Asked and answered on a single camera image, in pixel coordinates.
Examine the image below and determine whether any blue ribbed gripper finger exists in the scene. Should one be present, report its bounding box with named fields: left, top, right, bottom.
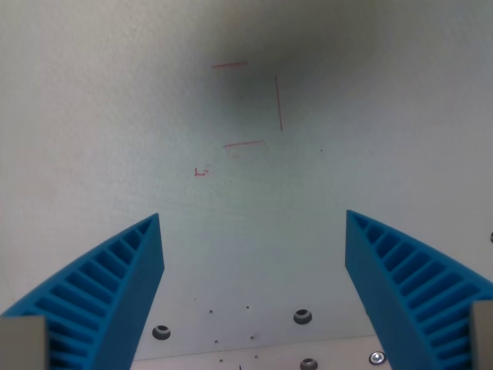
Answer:
left=344, top=209, right=493, bottom=370
left=0, top=212, right=166, bottom=370

